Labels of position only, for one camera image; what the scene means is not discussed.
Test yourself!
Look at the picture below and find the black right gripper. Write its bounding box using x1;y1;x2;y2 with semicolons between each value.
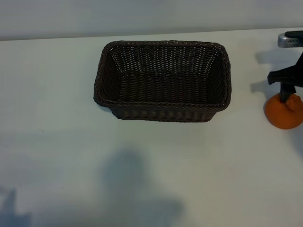
267;51;303;104

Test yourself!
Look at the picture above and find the orange fruit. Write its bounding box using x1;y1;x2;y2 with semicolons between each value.
264;93;303;130

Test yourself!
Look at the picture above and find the dark brown wicker basket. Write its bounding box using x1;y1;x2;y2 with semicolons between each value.
93;40;232;123

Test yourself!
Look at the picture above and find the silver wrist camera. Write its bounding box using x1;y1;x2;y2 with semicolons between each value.
278;30;303;48

